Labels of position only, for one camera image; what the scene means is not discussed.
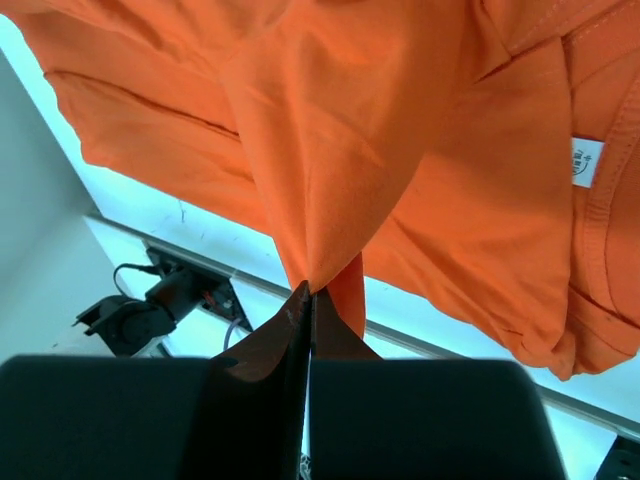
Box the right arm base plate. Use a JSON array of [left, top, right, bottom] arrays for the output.
[[594, 436, 640, 480]]

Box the orange t shirt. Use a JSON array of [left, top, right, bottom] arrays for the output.
[[1, 1, 639, 380]]

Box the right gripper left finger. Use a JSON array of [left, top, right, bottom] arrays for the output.
[[1, 284, 309, 479]]

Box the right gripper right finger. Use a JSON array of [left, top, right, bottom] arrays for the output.
[[309, 291, 565, 479]]

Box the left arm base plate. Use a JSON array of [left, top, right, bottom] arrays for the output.
[[145, 246, 254, 332]]

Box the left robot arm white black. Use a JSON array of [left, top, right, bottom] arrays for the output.
[[75, 267, 204, 357]]

